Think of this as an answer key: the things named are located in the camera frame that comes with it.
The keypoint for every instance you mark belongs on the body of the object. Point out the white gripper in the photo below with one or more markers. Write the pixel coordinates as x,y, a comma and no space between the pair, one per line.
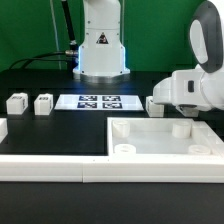
183,88

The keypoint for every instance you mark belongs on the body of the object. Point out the white square table top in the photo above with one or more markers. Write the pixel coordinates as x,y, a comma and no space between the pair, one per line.
161,136

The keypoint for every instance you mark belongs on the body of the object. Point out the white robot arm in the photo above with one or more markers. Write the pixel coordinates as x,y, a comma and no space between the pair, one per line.
101,56

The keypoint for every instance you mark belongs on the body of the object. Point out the white U-shaped obstacle fence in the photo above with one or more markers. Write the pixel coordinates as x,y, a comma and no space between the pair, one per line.
111,168

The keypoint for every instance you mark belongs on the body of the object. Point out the white sheet with markers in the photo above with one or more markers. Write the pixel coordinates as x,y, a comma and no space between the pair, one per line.
98,102

